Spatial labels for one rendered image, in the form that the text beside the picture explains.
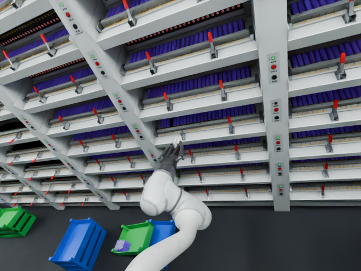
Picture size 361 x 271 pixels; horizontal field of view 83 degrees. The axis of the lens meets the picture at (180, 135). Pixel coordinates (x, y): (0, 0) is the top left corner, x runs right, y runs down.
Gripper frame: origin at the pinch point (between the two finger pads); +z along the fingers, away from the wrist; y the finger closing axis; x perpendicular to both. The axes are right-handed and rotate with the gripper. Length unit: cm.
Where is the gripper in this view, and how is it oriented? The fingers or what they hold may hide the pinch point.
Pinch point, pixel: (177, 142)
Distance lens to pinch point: 104.5
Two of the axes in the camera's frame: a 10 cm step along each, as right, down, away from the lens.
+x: -3.0, -8.2, -4.8
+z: 2.3, -5.6, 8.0
